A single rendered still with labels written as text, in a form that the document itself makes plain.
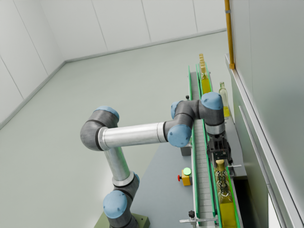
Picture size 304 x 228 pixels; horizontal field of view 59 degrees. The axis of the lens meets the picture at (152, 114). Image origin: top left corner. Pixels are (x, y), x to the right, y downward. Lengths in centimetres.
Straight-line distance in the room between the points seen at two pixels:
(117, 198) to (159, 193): 42
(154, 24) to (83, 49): 201
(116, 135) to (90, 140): 11
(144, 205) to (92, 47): 613
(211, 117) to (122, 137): 33
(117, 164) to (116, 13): 595
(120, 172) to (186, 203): 47
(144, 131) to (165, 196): 79
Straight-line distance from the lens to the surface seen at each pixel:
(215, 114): 99
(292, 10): 57
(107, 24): 714
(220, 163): 120
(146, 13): 691
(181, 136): 88
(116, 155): 128
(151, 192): 172
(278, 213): 84
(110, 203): 135
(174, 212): 159
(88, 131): 108
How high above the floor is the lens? 198
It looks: 30 degrees down
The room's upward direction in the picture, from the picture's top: 15 degrees counter-clockwise
